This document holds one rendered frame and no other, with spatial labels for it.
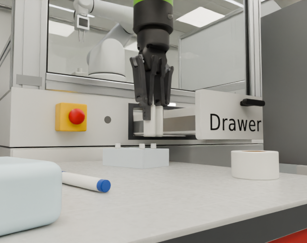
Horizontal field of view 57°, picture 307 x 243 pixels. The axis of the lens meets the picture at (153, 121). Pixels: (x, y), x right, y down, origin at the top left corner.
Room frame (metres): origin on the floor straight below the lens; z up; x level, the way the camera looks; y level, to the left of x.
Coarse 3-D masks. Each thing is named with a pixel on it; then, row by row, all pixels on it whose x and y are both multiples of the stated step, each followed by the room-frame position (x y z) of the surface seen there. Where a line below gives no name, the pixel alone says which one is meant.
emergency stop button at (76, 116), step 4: (76, 108) 0.69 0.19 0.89; (72, 112) 0.68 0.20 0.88; (76, 112) 0.69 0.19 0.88; (80, 112) 0.69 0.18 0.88; (68, 116) 0.69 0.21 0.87; (72, 116) 0.68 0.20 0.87; (76, 116) 0.69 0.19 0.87; (80, 116) 0.69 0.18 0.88; (84, 116) 0.70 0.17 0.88; (72, 120) 0.68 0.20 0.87; (76, 120) 0.69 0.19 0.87; (80, 120) 0.69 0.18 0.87
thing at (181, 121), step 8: (168, 112) 0.72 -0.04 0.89; (176, 112) 0.70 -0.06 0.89; (184, 112) 0.67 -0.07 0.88; (192, 112) 0.65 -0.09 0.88; (136, 120) 0.85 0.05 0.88; (168, 120) 0.72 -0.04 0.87; (176, 120) 0.69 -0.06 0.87; (184, 120) 0.67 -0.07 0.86; (192, 120) 0.65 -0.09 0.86; (136, 128) 0.85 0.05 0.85; (168, 128) 0.72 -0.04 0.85; (176, 128) 0.69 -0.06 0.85; (184, 128) 0.67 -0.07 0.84; (192, 128) 0.65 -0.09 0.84
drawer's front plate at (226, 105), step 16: (208, 96) 0.61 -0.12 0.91; (224, 96) 0.64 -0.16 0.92; (240, 96) 0.68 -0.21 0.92; (256, 96) 0.72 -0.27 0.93; (208, 112) 0.61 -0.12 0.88; (224, 112) 0.64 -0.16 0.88; (240, 112) 0.68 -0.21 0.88; (256, 112) 0.71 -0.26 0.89; (208, 128) 0.61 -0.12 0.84; (224, 128) 0.64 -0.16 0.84; (256, 128) 0.71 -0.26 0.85
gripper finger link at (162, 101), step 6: (162, 60) 0.63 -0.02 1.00; (162, 66) 0.63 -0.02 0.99; (162, 72) 0.63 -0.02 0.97; (156, 78) 0.64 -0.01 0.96; (162, 78) 0.64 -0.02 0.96; (156, 84) 0.64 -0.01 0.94; (162, 84) 0.64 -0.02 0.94; (156, 90) 0.64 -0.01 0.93; (162, 90) 0.64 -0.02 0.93; (156, 96) 0.65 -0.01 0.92; (162, 96) 0.64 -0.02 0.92; (156, 102) 0.65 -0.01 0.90; (162, 102) 0.64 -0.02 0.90
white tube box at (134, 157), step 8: (104, 152) 0.63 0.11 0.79; (112, 152) 0.61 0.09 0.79; (120, 152) 0.60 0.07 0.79; (128, 152) 0.58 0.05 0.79; (136, 152) 0.57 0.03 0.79; (144, 152) 0.56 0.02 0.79; (152, 152) 0.58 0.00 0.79; (160, 152) 0.60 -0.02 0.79; (168, 152) 0.62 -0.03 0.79; (104, 160) 0.63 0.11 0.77; (112, 160) 0.61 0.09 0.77; (120, 160) 0.60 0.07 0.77; (128, 160) 0.58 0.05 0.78; (136, 160) 0.57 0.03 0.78; (144, 160) 0.56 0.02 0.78; (152, 160) 0.58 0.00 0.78; (160, 160) 0.60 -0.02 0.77; (168, 160) 0.62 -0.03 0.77; (144, 168) 0.56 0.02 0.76
